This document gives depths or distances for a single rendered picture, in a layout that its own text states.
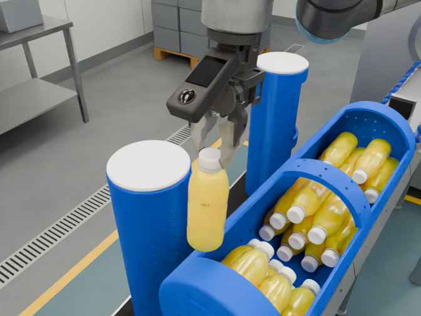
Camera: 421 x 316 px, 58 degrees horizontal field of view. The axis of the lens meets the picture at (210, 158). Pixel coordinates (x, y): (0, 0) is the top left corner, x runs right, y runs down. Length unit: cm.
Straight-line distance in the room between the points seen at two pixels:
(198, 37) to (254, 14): 399
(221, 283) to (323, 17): 45
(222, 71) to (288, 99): 154
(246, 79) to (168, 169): 75
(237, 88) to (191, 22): 398
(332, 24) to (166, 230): 92
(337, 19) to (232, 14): 16
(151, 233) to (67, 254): 123
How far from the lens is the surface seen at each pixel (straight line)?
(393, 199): 153
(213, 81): 50
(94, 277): 234
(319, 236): 95
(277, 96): 202
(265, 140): 216
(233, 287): 69
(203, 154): 60
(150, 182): 121
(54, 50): 447
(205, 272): 72
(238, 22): 50
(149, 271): 147
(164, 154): 133
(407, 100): 176
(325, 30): 62
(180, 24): 461
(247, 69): 58
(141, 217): 127
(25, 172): 324
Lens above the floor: 180
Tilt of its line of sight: 36 degrees down
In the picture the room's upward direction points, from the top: straight up
